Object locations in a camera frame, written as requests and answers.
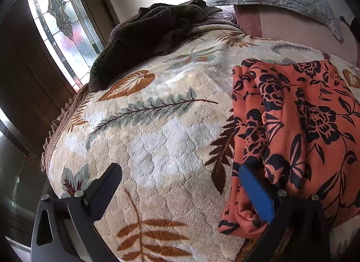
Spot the purple patterned cloth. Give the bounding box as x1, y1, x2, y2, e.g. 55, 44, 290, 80
208, 8, 237, 24

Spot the orange floral garment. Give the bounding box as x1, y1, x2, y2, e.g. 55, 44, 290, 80
218, 59, 360, 238

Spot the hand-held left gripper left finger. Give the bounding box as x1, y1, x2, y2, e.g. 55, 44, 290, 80
30, 163, 123, 262

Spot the arched stained glass panel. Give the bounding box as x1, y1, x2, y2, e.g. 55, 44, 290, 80
25, 0, 104, 91

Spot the pink sofa armrest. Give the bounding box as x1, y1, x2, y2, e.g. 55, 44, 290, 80
235, 5, 360, 68

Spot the black garment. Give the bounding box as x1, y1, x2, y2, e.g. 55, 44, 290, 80
340, 16, 356, 35

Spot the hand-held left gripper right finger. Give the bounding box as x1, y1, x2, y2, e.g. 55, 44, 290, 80
238, 163, 330, 262

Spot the brown wooden door frame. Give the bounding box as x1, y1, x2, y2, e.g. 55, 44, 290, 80
0, 0, 119, 161

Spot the leaf print quilted blanket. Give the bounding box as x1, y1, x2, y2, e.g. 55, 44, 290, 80
42, 23, 360, 262

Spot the brown ruffled bed cover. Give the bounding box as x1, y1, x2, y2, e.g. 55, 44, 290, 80
42, 85, 93, 173

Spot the brown fuzzy blanket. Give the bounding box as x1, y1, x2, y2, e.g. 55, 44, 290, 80
88, 0, 223, 92

